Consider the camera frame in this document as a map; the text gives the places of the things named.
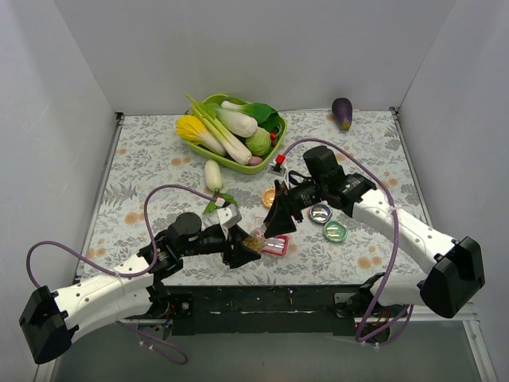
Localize floral patterned table mat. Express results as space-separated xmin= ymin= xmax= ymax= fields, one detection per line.
xmin=78 ymin=111 xmax=427 ymax=286

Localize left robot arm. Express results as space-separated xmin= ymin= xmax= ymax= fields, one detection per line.
xmin=19 ymin=212 xmax=261 ymax=364

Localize green round pill case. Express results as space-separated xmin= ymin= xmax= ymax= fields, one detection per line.
xmin=323 ymin=220 xmax=348 ymax=243

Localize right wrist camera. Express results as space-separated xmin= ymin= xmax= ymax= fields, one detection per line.
xmin=267 ymin=154 xmax=287 ymax=177

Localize pink toy onion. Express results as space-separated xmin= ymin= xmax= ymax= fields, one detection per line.
xmin=248 ymin=156 xmax=263 ymax=166

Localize green plastic vegetable basket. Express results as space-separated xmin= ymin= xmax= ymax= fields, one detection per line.
xmin=177 ymin=94 xmax=287 ymax=175

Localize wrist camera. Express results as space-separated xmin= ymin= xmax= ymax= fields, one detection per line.
xmin=215 ymin=197 xmax=242 ymax=229
xmin=267 ymin=154 xmax=287 ymax=177

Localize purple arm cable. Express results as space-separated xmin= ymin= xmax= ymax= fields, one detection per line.
xmin=25 ymin=185 xmax=223 ymax=365
xmin=282 ymin=138 xmax=414 ymax=346

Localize white toy celery stalk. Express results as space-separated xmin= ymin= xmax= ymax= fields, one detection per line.
xmin=186 ymin=94 xmax=252 ymax=165

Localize aluminium frame rail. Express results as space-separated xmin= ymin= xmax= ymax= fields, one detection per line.
xmin=463 ymin=314 xmax=498 ymax=382

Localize white toy radish with leaves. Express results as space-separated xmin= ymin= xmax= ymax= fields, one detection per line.
xmin=204 ymin=159 xmax=237 ymax=214

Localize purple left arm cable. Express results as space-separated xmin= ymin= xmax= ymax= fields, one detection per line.
xmin=25 ymin=185 xmax=223 ymax=365

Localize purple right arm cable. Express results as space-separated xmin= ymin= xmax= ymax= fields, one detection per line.
xmin=282 ymin=138 xmax=414 ymax=346

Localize green toy bok choy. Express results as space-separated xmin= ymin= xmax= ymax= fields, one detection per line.
xmin=221 ymin=100 xmax=280 ymax=132

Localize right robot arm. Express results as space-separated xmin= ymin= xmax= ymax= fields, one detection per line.
xmin=264 ymin=146 xmax=485 ymax=318

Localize yellow toy napa cabbage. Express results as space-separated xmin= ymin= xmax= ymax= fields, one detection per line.
xmin=176 ymin=115 xmax=227 ymax=157

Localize green toy cabbage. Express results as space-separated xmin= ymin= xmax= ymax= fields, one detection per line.
xmin=245 ymin=127 xmax=271 ymax=157

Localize purple toy eggplant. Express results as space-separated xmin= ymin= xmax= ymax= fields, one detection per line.
xmin=331 ymin=98 xmax=353 ymax=131

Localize red toy chili pepper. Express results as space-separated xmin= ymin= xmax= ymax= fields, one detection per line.
xmin=270 ymin=132 xmax=277 ymax=146

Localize amber pill bottle gold cap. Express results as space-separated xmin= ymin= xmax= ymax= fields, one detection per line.
xmin=243 ymin=228 xmax=266 ymax=253

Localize orange round pill case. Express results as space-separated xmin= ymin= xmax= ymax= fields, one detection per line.
xmin=262 ymin=188 xmax=275 ymax=209

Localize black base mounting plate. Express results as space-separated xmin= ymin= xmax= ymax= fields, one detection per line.
xmin=71 ymin=278 xmax=457 ymax=339

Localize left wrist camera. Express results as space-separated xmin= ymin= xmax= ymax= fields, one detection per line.
xmin=215 ymin=197 xmax=242 ymax=229

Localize red rectangular pill box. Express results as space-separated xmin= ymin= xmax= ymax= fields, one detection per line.
xmin=254 ymin=216 xmax=289 ymax=256

